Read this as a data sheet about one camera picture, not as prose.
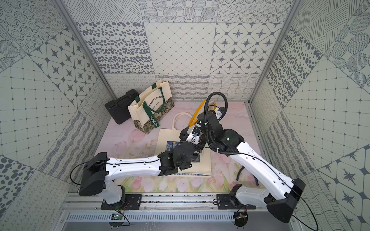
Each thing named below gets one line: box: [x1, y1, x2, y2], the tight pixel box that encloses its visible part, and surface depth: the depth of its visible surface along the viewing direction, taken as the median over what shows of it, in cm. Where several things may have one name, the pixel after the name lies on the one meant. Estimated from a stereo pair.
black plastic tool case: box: [104, 89, 140, 125], surface depth 100 cm
